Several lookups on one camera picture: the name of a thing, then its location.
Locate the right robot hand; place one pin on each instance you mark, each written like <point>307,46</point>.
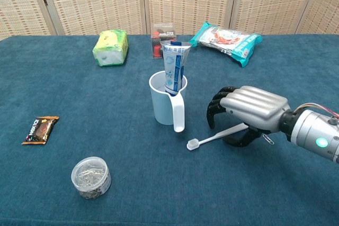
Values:
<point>257,104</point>

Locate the white toothbrush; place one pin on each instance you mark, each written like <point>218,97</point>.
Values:
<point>233,130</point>

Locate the single metal paper clip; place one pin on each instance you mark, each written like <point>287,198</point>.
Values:
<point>268,139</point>

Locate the blue white toothpaste tube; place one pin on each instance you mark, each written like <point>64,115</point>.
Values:
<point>173,64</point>

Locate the teal snack bag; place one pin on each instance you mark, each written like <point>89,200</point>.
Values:
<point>225,40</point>

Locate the clear box red black caps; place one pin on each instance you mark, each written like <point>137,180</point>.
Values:
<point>164,31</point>

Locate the blue table cover cloth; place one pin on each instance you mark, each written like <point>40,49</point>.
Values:
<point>79,91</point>

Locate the clear jar of paper clips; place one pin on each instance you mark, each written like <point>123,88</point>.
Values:
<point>90,178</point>

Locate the orange black chocolate bar wrapper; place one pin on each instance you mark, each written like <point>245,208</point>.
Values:
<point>39,130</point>

